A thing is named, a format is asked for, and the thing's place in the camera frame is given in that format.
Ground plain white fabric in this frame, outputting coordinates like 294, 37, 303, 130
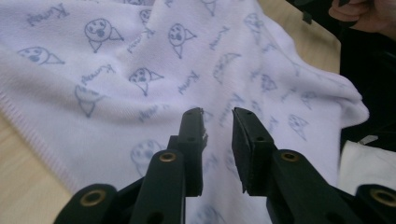
337, 139, 396, 196

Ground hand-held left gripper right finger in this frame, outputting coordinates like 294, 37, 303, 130
232, 106, 278, 198

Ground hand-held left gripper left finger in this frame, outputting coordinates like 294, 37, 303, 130
167, 106, 209, 198

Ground white printed cloth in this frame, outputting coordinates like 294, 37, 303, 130
0, 0, 370, 224

